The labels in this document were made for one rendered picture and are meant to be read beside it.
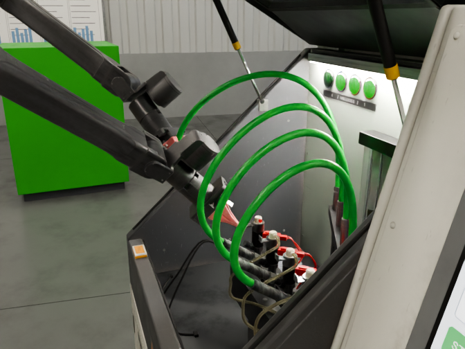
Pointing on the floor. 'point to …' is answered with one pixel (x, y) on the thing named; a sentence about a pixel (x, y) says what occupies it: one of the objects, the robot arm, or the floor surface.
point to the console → (413, 200)
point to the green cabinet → (76, 84)
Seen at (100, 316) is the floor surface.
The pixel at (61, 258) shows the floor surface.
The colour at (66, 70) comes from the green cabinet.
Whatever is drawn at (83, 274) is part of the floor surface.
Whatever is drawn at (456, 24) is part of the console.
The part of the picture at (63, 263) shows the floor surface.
